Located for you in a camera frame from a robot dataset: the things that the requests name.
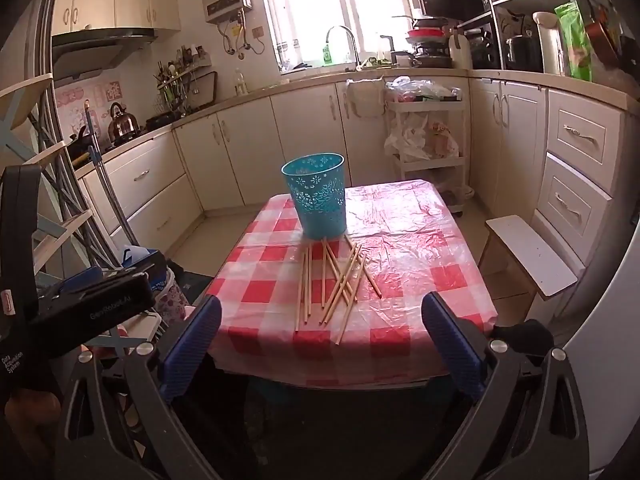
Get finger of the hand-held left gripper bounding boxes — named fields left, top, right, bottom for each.
left=50, top=261, right=157, bottom=295

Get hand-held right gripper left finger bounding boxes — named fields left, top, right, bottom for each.
left=52, top=295, right=223, bottom=480

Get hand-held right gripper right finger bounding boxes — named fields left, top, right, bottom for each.
left=421, top=291, right=591, bottom=480

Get pile of wooden chopsticks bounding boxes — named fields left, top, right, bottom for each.
left=295, top=235, right=383, bottom=346

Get teal plastic basket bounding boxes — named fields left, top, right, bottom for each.
left=280, top=152, right=348, bottom=241

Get floral printed bin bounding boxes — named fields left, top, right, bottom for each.
left=152, top=266, right=191, bottom=323

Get red checked tablecloth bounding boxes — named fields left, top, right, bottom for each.
left=202, top=179, right=498, bottom=388

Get white wooden stool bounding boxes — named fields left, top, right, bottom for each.
left=477, top=215, right=578, bottom=311

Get black wok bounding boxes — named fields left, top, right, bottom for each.
left=67, top=127, right=103, bottom=158

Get white appliance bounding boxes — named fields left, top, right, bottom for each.
left=560, top=210, right=640, bottom=480

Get metal kettle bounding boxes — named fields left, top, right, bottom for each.
left=107, top=102, right=140, bottom=142

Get folding shelf rack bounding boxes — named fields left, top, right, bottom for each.
left=0, top=74, right=121, bottom=281

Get cream drawer unit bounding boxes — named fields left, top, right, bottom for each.
left=530, top=87, right=628, bottom=273

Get cream double-door cabinet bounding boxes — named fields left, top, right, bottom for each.
left=470, top=77, right=551, bottom=216

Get white plastic bag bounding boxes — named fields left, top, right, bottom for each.
left=384, top=115, right=461, bottom=161

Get kitchen utensil rack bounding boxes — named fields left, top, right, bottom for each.
left=152, top=45, right=213, bottom=111

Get grey tray with dark rim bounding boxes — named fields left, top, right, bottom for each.
left=187, top=71, right=218, bottom=109

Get grey range hood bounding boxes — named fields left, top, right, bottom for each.
left=51, top=27, right=158, bottom=81

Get white trolley cart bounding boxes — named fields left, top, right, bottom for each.
left=384, top=95, right=473, bottom=217

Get cream base cabinets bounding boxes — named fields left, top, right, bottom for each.
left=80, top=76, right=473, bottom=253

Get clear plastic bag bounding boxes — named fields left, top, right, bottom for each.
left=386, top=76, right=463, bottom=103

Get black toaster oven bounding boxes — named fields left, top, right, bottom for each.
left=465, top=27, right=503, bottom=70

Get black cooking pot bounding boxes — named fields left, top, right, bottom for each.
left=505, top=32, right=543, bottom=72

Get stack of pots and pans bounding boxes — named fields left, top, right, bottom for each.
left=392, top=15, right=453, bottom=68

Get chrome faucet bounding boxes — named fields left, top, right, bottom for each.
left=326, top=25, right=362, bottom=72

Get white thermos jug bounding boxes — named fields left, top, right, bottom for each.
left=532, top=10, right=571, bottom=77

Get green packet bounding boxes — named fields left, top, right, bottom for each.
left=554, top=1, right=593, bottom=82

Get red pan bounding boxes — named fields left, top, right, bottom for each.
left=585, top=20, right=621, bottom=66

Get black flat tray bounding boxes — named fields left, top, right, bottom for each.
left=415, top=0, right=483, bottom=21

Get kitchen window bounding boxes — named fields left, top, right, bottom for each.
left=257, top=0, right=421, bottom=63

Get blue handled mop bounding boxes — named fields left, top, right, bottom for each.
left=82, top=100, right=141, bottom=248

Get pink wall stickers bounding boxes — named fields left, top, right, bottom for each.
left=55, top=80, right=123, bottom=133

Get cream wall cabinets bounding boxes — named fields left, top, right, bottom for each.
left=51, top=0, right=181, bottom=38

